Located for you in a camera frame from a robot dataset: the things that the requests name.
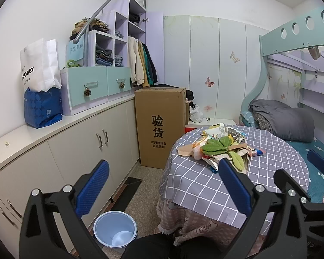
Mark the teal-green hanging jacket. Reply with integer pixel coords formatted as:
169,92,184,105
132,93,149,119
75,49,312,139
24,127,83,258
143,43,155,85

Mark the cream low cabinet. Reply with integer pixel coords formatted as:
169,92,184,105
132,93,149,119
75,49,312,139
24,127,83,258
0,90,141,251

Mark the black hanging jacket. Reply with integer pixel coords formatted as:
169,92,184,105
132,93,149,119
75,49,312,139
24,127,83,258
145,43,159,84

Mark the teal paper sign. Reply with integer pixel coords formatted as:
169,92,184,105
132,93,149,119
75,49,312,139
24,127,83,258
65,40,87,61

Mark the pink printed table skirt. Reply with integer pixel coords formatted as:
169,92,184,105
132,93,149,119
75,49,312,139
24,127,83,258
155,191,276,245

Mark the mustard hanging jacket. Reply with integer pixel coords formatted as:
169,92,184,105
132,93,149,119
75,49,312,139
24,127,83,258
139,42,149,85

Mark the blue striped pillow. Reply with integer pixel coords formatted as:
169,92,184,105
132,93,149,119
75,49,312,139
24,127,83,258
240,111,261,128

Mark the light blue plastic bin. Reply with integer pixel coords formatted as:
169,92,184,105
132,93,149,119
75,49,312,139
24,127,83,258
93,211,138,254

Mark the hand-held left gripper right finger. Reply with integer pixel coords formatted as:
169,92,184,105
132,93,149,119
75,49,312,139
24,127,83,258
218,157,311,259

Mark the beige paper sheet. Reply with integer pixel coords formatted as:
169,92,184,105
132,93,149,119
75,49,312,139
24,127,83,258
177,140,206,157

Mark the grey metal handrail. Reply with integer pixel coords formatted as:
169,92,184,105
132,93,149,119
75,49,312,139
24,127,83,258
73,0,148,44

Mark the white paper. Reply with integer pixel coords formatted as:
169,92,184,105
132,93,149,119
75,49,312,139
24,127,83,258
233,143,257,168

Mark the tall cardboard box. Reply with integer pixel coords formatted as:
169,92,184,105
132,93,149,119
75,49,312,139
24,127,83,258
134,87,187,170

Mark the clear plastic container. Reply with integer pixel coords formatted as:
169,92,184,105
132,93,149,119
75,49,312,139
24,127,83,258
227,125,247,143

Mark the brown hanging object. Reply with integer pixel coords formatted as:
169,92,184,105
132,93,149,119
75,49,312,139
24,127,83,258
308,46,321,60

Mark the pile of brown clothes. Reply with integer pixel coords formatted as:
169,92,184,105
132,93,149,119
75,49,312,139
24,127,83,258
69,18,110,41

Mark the white paper bag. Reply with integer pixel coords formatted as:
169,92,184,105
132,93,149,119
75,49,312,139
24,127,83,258
20,38,63,93

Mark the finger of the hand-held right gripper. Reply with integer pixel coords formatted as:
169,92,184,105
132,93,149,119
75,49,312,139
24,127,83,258
307,149,324,180
274,169,311,204

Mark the red box with white lid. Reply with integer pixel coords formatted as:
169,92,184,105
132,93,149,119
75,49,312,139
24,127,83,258
184,118,237,134

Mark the grey checked tablecloth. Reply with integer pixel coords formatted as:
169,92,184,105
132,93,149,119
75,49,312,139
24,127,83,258
162,125,311,216

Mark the teal fish print bedsheet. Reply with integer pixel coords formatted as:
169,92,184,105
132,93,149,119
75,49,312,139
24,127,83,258
286,136,324,203

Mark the white plastic bag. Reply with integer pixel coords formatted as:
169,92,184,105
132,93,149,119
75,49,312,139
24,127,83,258
189,105,205,123

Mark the person's black trouser leg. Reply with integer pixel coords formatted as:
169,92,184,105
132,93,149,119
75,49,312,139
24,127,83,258
124,233,227,259

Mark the grey duvet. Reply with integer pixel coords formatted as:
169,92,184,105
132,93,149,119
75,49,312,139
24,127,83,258
249,99,315,143

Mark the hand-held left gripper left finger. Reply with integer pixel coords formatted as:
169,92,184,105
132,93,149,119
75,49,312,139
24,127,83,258
18,160,116,259

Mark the lavender cubby shelf unit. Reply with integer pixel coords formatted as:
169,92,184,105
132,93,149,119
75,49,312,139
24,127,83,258
87,0,165,87

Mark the blue patterned bag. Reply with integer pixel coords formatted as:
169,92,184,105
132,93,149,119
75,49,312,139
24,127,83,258
23,87,64,129

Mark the white cartoon drink carton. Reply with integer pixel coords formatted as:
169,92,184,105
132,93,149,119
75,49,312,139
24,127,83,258
205,123,228,141

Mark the stack of folded clothes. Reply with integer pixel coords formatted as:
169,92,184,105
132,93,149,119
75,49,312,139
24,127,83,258
95,49,114,67

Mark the teal two-drawer chest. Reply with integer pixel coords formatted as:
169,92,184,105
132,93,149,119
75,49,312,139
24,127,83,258
60,67,132,116

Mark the teal bunk bed frame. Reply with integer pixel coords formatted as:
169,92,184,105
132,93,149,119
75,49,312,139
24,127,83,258
239,8,324,205

